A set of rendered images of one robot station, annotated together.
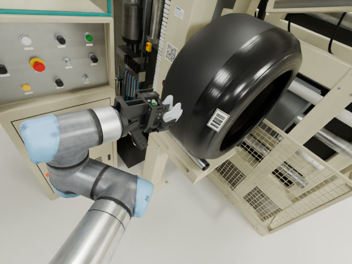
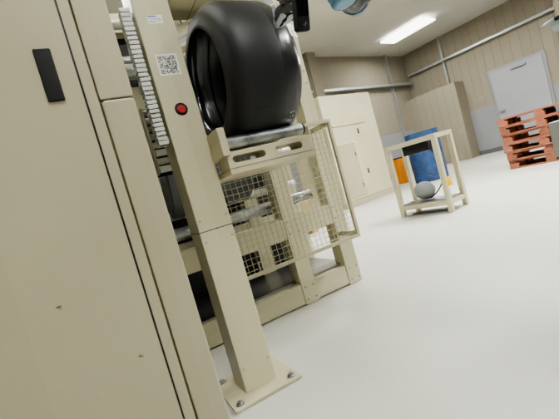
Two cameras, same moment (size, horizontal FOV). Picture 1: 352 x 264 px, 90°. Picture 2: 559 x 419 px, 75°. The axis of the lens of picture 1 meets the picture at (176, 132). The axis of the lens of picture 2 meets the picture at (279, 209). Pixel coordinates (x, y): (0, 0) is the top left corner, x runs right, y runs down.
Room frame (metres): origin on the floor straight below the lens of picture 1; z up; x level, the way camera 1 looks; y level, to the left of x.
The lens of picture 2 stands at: (0.02, 1.21, 0.70)
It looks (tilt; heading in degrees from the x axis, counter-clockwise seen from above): 3 degrees down; 296
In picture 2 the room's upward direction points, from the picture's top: 16 degrees counter-clockwise
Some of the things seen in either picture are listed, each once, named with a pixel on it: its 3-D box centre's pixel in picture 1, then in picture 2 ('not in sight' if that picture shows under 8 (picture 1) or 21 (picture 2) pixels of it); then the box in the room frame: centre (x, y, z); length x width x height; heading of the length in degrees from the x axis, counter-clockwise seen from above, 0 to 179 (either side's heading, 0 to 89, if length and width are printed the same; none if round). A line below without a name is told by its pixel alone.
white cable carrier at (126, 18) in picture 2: (164, 51); (145, 79); (0.88, 0.17, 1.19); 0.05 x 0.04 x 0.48; 142
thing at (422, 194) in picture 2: not in sight; (425, 174); (0.26, -2.99, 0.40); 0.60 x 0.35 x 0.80; 152
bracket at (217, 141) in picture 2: not in sight; (208, 153); (0.82, 0.01, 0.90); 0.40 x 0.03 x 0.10; 142
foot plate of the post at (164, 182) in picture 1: (151, 178); (255, 379); (0.85, 0.09, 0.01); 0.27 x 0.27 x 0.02; 52
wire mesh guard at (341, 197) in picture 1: (243, 161); (277, 197); (0.84, -0.51, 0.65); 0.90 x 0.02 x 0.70; 52
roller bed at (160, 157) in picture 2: not in sight; (168, 140); (1.15, -0.18, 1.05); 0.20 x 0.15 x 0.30; 52
